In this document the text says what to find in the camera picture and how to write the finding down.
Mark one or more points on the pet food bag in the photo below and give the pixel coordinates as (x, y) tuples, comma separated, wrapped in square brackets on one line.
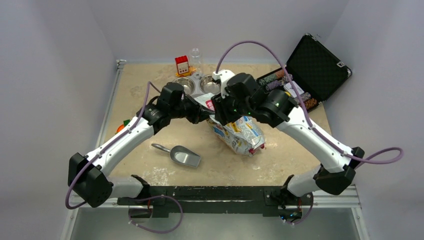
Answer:
[(243, 136)]

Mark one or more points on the orange toy arch with blocks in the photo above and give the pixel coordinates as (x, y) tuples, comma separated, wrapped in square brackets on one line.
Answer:
[(123, 125)]

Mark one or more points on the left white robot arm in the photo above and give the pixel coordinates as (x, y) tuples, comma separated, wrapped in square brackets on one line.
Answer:
[(88, 174)]

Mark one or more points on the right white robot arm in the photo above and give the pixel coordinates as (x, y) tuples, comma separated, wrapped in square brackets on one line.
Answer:
[(336, 169)]

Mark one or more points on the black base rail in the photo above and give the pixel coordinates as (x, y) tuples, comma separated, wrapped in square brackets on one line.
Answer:
[(268, 201)]

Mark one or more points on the silver metal scoop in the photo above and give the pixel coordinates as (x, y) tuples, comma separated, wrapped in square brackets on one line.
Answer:
[(180, 155)]

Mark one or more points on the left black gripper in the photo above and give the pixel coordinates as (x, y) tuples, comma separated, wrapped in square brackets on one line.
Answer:
[(197, 115)]

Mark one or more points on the red toy block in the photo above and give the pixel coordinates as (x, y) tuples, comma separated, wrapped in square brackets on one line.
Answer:
[(183, 68)]

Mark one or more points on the clear water bottle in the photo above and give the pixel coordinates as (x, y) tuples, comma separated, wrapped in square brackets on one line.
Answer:
[(196, 61)]

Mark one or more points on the black poker chip case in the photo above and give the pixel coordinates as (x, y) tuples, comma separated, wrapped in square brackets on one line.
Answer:
[(314, 73)]

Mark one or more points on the grey double pet bowl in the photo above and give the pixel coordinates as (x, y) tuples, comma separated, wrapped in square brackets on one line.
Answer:
[(198, 86)]

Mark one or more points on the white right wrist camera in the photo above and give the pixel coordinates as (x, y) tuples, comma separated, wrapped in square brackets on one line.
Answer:
[(222, 77)]

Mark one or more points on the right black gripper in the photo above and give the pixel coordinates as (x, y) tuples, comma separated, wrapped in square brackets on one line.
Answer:
[(222, 113)]

